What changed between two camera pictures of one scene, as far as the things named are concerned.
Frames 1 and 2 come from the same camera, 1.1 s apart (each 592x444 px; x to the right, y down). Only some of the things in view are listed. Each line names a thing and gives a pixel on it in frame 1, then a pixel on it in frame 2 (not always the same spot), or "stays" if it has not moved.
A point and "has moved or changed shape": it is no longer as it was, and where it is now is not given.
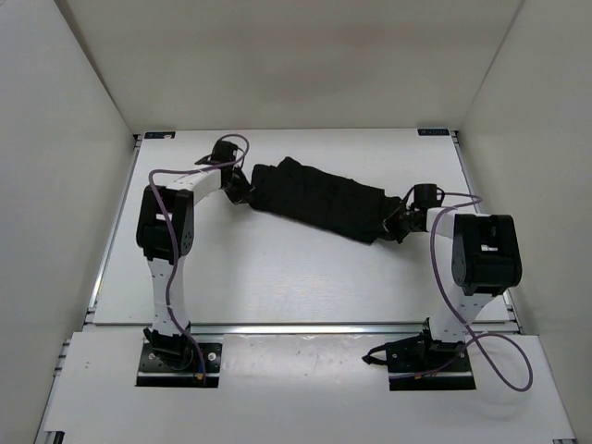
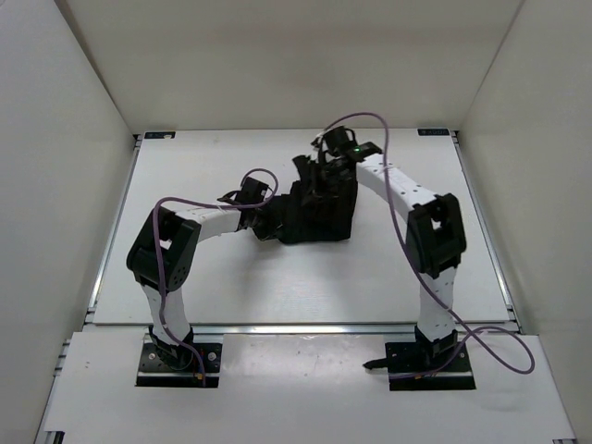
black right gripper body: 400,224 -> 328,169
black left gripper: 244,192 -> 272,227
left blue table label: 159,134 stays
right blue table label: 432,131 stays
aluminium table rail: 307,328 stays
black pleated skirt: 321,198 has moved or changed shape
